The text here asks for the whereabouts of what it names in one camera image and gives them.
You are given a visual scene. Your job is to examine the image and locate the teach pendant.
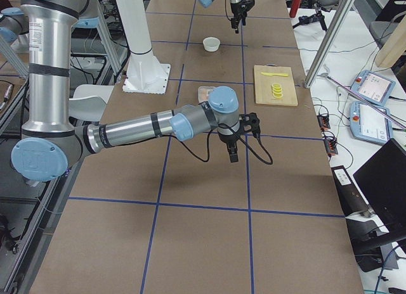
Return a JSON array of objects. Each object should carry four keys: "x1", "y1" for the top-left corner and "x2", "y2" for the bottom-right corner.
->
[
  {"x1": 350, "y1": 101, "x2": 393, "y2": 145},
  {"x1": 350, "y1": 70, "x2": 396, "y2": 106}
]

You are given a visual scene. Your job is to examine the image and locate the yellow plastic knife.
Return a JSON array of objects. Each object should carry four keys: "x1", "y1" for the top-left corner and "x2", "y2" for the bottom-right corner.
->
[{"x1": 261, "y1": 72, "x2": 289, "y2": 77}]

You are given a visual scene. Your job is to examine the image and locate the black tripod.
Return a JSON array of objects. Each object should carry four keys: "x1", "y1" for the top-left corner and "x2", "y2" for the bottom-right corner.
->
[{"x1": 292, "y1": 2, "x2": 331, "y2": 32}]

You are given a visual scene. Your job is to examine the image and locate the aluminium frame post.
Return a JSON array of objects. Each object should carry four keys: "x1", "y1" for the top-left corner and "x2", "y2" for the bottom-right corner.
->
[{"x1": 304, "y1": 0, "x2": 355, "y2": 88}]

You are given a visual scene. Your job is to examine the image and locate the bamboo cutting board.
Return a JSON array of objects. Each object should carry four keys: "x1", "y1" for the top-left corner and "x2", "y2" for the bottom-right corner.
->
[{"x1": 254, "y1": 65, "x2": 298, "y2": 106}]

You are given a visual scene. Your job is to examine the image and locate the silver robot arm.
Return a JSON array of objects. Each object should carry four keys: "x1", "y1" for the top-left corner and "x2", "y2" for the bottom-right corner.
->
[
  {"x1": 11, "y1": 0, "x2": 242, "y2": 182},
  {"x1": 198, "y1": 0, "x2": 255, "y2": 34}
]

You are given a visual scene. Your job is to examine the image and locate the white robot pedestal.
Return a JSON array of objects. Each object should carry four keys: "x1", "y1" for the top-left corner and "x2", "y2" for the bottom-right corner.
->
[{"x1": 116, "y1": 0, "x2": 171, "y2": 94}]

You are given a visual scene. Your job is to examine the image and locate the teach pendant far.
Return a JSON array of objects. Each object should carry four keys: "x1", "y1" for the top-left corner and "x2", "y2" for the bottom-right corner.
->
[{"x1": 350, "y1": 70, "x2": 396, "y2": 106}]

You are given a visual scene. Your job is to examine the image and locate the white chair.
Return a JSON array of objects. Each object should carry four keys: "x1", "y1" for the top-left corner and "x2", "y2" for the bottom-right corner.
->
[{"x1": 69, "y1": 84, "x2": 114, "y2": 122}]

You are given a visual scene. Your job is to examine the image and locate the black laptop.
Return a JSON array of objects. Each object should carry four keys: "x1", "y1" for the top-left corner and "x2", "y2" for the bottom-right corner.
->
[{"x1": 353, "y1": 138, "x2": 406, "y2": 231}]

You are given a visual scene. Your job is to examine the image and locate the teach pendant near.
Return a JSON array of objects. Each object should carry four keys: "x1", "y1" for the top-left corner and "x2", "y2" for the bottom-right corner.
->
[{"x1": 350, "y1": 101, "x2": 393, "y2": 145}]

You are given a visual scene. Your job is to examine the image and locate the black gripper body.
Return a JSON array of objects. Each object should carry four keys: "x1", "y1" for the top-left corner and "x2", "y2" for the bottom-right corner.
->
[
  {"x1": 218, "y1": 129, "x2": 240, "y2": 146},
  {"x1": 230, "y1": 0, "x2": 255, "y2": 19}
]

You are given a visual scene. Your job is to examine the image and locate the white bowl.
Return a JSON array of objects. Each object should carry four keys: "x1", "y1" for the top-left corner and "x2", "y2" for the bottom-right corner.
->
[{"x1": 202, "y1": 37, "x2": 221, "y2": 52}]

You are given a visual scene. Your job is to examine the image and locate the clear plastic egg carton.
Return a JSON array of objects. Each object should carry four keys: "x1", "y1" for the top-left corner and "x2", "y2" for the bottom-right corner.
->
[{"x1": 197, "y1": 86, "x2": 215, "y2": 103}]

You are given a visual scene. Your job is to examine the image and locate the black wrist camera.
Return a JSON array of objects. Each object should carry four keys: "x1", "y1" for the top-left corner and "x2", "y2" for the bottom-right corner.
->
[{"x1": 239, "y1": 112, "x2": 261, "y2": 139}]

